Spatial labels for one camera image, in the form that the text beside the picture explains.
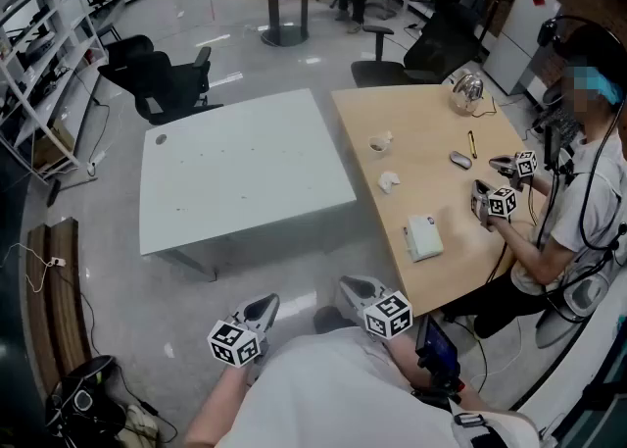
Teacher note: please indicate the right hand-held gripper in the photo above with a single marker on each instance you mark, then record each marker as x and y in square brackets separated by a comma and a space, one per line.
[389, 316]

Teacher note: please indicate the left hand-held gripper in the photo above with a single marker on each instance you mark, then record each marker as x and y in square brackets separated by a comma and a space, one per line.
[245, 348]

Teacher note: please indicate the white cloth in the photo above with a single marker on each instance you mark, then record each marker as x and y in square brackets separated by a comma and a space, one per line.
[388, 182]

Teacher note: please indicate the white paper wad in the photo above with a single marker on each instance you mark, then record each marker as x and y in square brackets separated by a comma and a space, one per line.
[387, 135]

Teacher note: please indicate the person's right forearm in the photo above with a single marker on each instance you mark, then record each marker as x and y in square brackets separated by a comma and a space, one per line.
[401, 363]

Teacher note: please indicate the person's left forearm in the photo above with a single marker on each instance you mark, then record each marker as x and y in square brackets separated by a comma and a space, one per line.
[215, 402]

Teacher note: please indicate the white box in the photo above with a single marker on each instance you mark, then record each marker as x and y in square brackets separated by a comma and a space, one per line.
[426, 237]

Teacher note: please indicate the white table top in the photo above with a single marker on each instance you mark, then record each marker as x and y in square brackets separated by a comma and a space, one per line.
[245, 166]

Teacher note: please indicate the small black monitor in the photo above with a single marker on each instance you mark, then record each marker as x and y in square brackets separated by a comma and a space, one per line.
[438, 343]

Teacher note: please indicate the person's white shirt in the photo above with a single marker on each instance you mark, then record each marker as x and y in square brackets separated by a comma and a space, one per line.
[333, 387]

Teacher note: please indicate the beige wooden table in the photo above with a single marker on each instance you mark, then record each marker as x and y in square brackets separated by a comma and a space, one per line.
[431, 201]

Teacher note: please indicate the grey computer mouse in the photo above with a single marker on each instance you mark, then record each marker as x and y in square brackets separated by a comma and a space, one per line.
[460, 159]

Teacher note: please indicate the beige clog shoe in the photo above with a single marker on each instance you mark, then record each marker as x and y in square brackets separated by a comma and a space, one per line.
[142, 426]

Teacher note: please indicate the grey harness buckle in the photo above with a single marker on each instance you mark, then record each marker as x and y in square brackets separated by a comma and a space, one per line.
[470, 420]

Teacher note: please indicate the yellow pen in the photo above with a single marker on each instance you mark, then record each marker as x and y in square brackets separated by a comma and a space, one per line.
[472, 144]

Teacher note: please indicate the brown wooden bench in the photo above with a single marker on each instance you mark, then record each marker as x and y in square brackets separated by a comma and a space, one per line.
[61, 289]

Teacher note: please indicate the black backpack rig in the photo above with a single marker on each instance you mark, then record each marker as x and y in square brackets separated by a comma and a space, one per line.
[83, 402]

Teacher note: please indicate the white charger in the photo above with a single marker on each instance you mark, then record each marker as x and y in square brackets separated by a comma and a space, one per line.
[59, 261]

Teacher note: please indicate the grey white chair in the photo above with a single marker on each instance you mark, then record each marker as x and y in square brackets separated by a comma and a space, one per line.
[583, 299]

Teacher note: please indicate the white power strip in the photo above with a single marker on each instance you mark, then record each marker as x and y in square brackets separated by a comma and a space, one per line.
[96, 162]

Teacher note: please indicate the brown cardboard box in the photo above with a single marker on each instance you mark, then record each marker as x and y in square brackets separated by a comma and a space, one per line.
[56, 142]

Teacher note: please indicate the white cabinet red sticker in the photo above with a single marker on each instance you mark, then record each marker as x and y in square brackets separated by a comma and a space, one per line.
[524, 34]

